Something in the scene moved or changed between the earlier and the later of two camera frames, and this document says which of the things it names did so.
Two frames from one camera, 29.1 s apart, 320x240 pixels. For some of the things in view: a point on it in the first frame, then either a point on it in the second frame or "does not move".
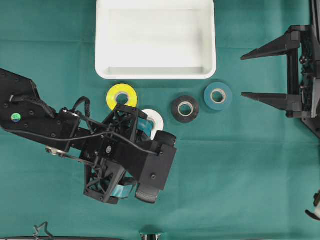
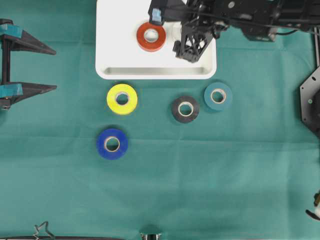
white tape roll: [158, 123] to [176, 31]
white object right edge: [315, 214] does not move
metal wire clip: [47, 232] does not move
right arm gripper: [300, 37] to [198, 18]
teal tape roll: [217, 96] does not move
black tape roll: [185, 109] does not move
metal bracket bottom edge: [150, 236] does not move
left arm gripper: [105, 170] to [8, 87]
